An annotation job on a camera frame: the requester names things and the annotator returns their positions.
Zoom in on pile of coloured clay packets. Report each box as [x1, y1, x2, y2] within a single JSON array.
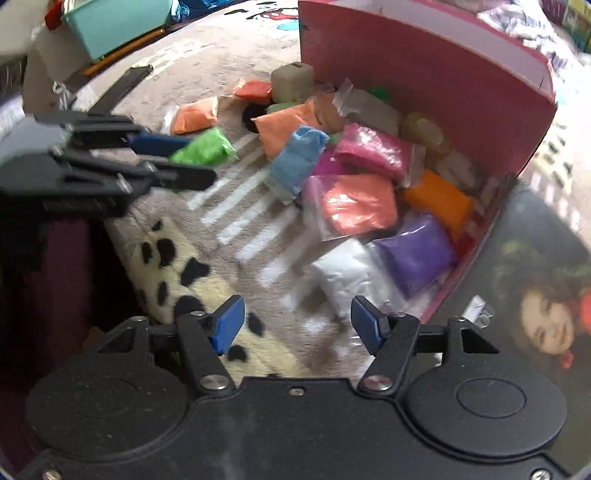
[[161, 78, 477, 325]]

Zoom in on black round object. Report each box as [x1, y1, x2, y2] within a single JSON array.
[[241, 104, 269, 135]]

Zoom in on teal plastic storage bin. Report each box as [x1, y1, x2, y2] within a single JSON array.
[[60, 0, 174, 64]]

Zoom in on white patterned cloth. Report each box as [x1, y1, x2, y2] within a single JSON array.
[[475, 0, 583, 71]]

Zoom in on grey striped printed blanket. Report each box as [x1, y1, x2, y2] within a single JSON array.
[[23, 0, 591, 384]]

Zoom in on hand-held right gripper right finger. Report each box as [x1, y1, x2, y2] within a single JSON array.
[[350, 295, 502, 398]]

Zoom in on green modelling clay bag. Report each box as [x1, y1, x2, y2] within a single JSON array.
[[168, 128, 239, 167]]

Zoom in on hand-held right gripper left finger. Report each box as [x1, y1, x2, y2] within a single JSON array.
[[95, 295, 246, 398]]

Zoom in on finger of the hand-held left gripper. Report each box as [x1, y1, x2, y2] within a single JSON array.
[[51, 150, 218, 195], [34, 114, 195, 159]]

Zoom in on dark purple cloth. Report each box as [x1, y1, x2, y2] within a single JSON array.
[[0, 216, 141, 464]]

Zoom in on pink cardboard box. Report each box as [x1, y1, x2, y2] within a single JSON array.
[[298, 0, 559, 325]]

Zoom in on colourful printed boxes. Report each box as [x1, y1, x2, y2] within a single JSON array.
[[540, 0, 591, 52]]

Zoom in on dark printed picture board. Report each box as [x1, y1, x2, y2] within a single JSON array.
[[427, 174, 591, 418]]

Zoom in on small clear plastic piece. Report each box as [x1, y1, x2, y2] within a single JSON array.
[[462, 295, 496, 329]]

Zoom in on orange pencil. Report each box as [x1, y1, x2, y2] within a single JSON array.
[[81, 28, 167, 77]]

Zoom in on cream black-spotted cloth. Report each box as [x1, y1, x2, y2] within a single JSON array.
[[117, 216, 315, 380]]

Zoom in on black flat bar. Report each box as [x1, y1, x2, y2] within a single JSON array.
[[88, 65, 154, 116]]

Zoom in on grey clay cube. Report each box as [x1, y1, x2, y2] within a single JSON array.
[[270, 61, 316, 103]]

